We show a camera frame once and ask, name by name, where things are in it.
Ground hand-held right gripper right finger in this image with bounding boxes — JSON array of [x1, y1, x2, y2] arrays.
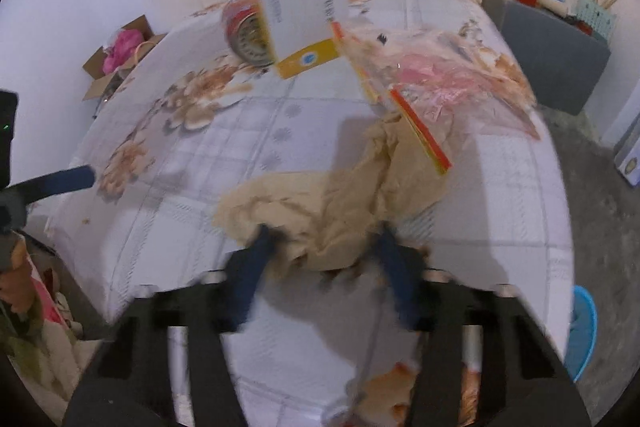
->
[[372, 227, 593, 427]]

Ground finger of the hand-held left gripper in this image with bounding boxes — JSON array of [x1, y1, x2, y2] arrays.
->
[[7, 164, 96, 208]]

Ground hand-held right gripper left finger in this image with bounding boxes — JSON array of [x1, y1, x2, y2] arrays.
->
[[62, 224, 281, 427]]

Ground brown paper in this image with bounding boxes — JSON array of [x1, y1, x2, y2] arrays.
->
[[212, 109, 453, 273]]

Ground blue plastic waste basket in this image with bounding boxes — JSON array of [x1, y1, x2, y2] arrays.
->
[[565, 284, 598, 383]]

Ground clear zip bag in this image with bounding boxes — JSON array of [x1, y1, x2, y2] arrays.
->
[[330, 19, 543, 175]]

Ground red soda can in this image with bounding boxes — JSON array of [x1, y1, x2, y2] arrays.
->
[[221, 0, 276, 68]]

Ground yellow and white carton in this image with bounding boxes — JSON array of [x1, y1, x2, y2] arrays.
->
[[241, 0, 351, 80]]

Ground open cardboard box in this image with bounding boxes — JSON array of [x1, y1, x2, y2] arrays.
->
[[82, 14, 168, 102]]

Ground floral checked tablecloth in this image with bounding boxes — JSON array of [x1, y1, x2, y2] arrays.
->
[[45, 0, 573, 427]]

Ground patterned cloth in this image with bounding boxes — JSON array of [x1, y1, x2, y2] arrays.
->
[[0, 237, 66, 358]]

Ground pink cloth bundle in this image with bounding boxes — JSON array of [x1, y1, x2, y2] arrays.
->
[[102, 29, 151, 75]]

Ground grey cabinet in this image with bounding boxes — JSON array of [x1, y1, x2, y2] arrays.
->
[[481, 0, 612, 116]]

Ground green plastic utensil basket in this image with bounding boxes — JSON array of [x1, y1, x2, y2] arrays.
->
[[570, 0, 617, 40]]

